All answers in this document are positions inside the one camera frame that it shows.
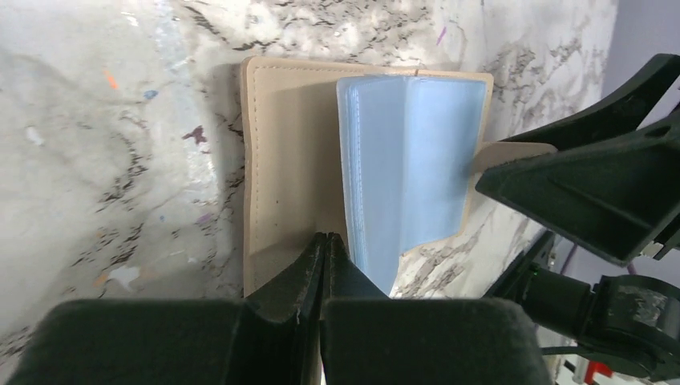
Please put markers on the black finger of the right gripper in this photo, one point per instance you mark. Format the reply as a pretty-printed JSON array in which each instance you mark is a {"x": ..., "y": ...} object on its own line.
[
  {"x": 618, "y": 113},
  {"x": 611, "y": 198}
]

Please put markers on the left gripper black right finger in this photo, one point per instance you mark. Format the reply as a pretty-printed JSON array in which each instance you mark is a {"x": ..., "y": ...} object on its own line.
[{"x": 370, "y": 338}]

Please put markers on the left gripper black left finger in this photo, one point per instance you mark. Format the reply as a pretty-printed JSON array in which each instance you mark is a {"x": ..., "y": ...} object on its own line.
[{"x": 264, "y": 338}]

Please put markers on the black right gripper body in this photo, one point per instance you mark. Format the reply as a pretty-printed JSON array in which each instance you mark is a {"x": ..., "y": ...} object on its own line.
[{"x": 666, "y": 241}]

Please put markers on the beige card holder wallet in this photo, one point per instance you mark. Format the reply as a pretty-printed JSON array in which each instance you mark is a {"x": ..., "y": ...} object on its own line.
[{"x": 388, "y": 158}]

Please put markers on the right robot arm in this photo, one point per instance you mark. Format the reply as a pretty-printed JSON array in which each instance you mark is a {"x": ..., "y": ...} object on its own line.
[{"x": 629, "y": 323}]

